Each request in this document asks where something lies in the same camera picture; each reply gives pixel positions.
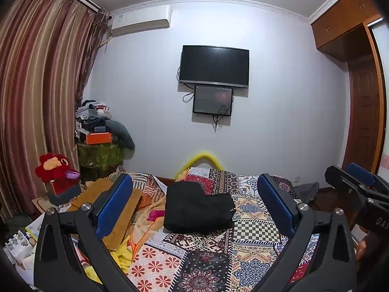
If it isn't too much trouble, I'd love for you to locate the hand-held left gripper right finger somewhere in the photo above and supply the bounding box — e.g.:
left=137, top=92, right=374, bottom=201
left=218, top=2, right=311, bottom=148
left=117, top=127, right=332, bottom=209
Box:
left=255, top=173, right=357, bottom=292

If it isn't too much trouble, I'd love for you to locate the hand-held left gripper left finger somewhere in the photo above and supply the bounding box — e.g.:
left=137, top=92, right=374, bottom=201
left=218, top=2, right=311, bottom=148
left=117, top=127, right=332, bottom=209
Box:
left=34, top=173, right=143, bottom=292

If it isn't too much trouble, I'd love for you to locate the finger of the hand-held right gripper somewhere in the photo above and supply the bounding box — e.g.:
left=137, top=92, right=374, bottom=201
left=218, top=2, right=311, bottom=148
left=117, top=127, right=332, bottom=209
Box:
left=346, top=162, right=389, bottom=190
left=325, top=165, right=378, bottom=208

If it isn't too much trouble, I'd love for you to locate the black zip hooded jacket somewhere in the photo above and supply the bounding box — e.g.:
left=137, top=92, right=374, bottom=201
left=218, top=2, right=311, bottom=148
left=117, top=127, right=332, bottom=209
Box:
left=163, top=182, right=236, bottom=235

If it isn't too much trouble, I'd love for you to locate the pile of clothes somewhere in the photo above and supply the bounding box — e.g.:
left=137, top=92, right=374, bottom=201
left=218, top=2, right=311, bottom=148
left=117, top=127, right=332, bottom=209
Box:
left=74, top=99, right=114, bottom=136

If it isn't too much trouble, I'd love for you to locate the person's right hand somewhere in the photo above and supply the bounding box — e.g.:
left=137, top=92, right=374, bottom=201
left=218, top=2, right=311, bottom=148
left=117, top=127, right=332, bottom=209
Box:
left=355, top=240, right=370, bottom=261

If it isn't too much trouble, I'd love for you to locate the wooden lap desk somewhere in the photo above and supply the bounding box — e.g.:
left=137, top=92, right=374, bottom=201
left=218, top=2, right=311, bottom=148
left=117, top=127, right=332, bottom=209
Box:
left=71, top=178, right=144, bottom=250

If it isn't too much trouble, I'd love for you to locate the dark grey cloth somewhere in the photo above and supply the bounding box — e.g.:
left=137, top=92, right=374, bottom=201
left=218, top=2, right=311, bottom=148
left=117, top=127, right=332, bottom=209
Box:
left=293, top=182, right=320, bottom=204

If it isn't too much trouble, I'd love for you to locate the orange striped blanket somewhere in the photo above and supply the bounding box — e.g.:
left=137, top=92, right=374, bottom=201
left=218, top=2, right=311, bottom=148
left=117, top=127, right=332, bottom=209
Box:
left=114, top=172, right=172, bottom=251

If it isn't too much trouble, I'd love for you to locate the green patterned cloth cabinet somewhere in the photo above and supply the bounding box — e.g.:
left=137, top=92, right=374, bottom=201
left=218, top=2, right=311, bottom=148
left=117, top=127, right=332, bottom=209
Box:
left=77, top=141, right=124, bottom=171

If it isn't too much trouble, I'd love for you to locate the grey box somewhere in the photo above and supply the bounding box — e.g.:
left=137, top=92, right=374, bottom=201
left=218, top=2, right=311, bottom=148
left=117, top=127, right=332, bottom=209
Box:
left=47, top=182, right=83, bottom=206

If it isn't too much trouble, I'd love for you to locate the patchwork patterned bedspread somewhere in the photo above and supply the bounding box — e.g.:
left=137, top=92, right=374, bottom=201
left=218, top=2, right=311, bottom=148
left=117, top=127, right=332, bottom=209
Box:
left=124, top=167, right=321, bottom=292

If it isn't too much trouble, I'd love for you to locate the orange box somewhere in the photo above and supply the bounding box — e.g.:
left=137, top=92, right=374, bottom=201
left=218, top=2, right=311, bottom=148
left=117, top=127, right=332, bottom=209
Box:
left=86, top=132, right=112, bottom=145

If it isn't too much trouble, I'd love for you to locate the red plush toy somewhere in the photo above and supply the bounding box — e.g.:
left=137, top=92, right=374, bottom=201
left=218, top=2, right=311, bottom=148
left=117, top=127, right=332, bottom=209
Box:
left=35, top=154, right=81, bottom=195

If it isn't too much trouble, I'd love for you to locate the pile of papers and books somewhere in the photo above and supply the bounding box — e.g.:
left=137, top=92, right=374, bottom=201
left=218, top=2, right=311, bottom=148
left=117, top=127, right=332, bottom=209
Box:
left=1, top=205, right=87, bottom=288

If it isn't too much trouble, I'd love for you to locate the striped brown curtain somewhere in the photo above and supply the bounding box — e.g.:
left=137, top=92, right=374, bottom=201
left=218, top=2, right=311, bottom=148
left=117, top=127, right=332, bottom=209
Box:
left=0, top=0, right=110, bottom=219

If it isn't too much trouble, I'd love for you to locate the wooden overhead cabinet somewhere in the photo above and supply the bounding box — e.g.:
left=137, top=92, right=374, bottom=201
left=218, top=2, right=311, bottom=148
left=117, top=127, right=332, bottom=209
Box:
left=310, top=0, right=384, bottom=63

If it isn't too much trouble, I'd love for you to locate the white air conditioner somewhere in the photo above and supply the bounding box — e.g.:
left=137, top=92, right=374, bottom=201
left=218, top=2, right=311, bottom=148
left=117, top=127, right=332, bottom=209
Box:
left=109, top=9, right=172, bottom=37

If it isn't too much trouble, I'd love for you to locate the small black wall monitor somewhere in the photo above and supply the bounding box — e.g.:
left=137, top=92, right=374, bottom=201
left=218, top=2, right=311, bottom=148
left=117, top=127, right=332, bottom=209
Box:
left=192, top=85, right=234, bottom=117

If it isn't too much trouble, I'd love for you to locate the black wall television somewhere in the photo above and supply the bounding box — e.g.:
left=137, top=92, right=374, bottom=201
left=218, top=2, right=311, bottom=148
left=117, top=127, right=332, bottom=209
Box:
left=179, top=45, right=250, bottom=89

